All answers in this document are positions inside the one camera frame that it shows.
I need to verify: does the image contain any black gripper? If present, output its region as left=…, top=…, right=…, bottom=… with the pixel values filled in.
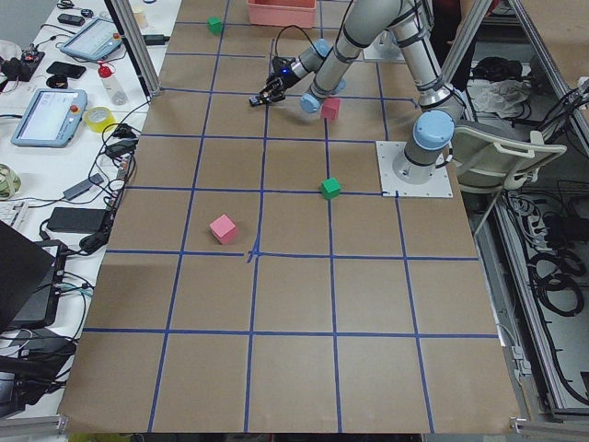
left=260, top=56, right=304, bottom=101

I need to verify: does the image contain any yellow push button switch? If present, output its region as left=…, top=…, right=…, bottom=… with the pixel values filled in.
left=248, top=95, right=268, bottom=107

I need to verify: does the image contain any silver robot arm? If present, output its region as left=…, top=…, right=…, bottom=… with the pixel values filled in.
left=249, top=1, right=465, bottom=123

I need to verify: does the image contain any green cube near arm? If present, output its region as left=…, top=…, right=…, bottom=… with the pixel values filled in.
left=320, top=177, right=341, bottom=200

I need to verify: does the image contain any pink cube centre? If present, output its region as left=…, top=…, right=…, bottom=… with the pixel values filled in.
left=321, top=97, right=341, bottom=122

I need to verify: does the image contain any pink cube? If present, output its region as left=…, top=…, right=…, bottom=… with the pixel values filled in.
left=209, top=214, right=238, bottom=245
left=321, top=97, right=341, bottom=122

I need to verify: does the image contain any pink plastic bin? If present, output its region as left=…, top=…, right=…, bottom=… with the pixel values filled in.
left=247, top=0, right=317, bottom=29

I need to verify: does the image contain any green cube near bin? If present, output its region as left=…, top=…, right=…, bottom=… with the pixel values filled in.
left=207, top=16, right=224, bottom=35

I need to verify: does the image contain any pink cube far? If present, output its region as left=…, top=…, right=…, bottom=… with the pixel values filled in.
left=209, top=214, right=238, bottom=245

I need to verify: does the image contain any clear squeeze bottle red cap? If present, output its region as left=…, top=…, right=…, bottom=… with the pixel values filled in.
left=98, top=63, right=128, bottom=106

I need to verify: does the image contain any yellow tape roll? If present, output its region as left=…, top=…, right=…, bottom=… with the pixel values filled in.
left=84, top=107, right=117, bottom=134

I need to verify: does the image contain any teach pendant far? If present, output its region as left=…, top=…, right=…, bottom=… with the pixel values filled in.
left=59, top=17, right=121, bottom=62

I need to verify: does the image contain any teach pendant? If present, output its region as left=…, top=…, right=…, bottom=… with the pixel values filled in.
left=59, top=17, right=121, bottom=62
left=11, top=88, right=87, bottom=148

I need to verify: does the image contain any grey office chair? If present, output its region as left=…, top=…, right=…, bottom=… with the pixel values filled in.
left=452, top=122, right=567, bottom=194

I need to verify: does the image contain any teach pendant near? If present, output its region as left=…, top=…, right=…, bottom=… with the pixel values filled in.
left=11, top=88, right=87, bottom=148

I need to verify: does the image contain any black power adapter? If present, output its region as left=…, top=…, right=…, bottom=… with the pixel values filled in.
left=47, top=207, right=107, bottom=234

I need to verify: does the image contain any black laptop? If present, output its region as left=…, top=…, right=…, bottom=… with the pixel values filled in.
left=1, top=223, right=65, bottom=332

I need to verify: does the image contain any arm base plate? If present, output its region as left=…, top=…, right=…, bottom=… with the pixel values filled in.
left=363, top=30, right=405, bottom=64
left=375, top=141, right=453, bottom=199

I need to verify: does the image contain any aluminium frame post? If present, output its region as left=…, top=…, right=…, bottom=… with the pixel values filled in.
left=104, top=0, right=160, bottom=99

